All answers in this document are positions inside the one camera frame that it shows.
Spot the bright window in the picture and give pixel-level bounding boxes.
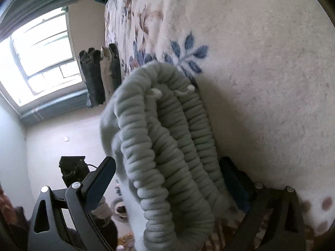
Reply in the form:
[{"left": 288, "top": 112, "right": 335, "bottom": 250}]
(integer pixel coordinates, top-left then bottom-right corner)
[{"left": 1, "top": 7, "right": 82, "bottom": 107}]

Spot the white knit gloved hand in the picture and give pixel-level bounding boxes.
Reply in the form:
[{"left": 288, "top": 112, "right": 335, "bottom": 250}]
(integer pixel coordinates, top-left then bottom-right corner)
[{"left": 91, "top": 196, "right": 112, "bottom": 227}]

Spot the floral fleece bed blanket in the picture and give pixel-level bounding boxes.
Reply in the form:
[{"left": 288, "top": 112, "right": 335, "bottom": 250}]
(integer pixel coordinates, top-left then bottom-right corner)
[{"left": 105, "top": 0, "right": 334, "bottom": 250}]

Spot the black box device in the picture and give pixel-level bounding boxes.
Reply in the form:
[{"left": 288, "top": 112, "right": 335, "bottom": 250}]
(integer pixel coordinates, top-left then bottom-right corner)
[{"left": 59, "top": 156, "right": 90, "bottom": 188}]

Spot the dark clothes hanging stack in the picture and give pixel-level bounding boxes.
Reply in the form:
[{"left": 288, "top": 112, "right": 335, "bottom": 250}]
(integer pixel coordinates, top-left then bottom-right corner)
[{"left": 78, "top": 43, "right": 121, "bottom": 108}]

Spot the light green fleece pant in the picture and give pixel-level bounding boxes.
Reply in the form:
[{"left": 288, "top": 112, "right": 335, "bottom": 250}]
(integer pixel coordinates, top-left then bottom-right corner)
[{"left": 100, "top": 62, "right": 232, "bottom": 250}]

